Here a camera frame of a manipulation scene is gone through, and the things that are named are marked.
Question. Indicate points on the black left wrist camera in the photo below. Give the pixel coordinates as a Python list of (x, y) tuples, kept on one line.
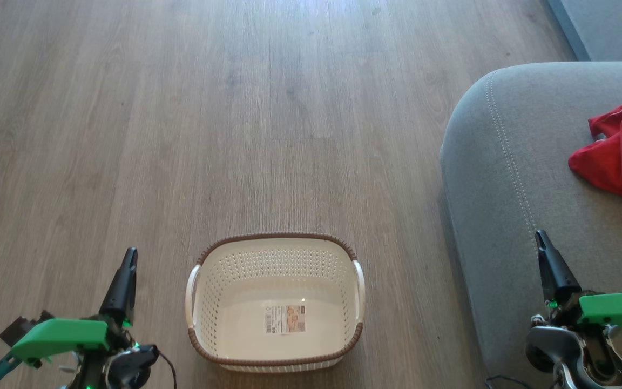
[(19, 328)]

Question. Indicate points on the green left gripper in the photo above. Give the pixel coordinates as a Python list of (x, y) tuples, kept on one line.
[(60, 335)]

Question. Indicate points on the white brown-rimmed laundry basket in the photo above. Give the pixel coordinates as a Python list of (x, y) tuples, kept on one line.
[(214, 302)]

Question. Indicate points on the printed paper basket sticker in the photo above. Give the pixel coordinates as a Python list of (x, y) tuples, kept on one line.
[(285, 319)]

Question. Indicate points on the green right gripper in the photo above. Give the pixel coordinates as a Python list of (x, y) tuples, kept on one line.
[(619, 312)]

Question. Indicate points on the grey fabric sofa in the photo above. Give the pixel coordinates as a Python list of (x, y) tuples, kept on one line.
[(532, 189)]

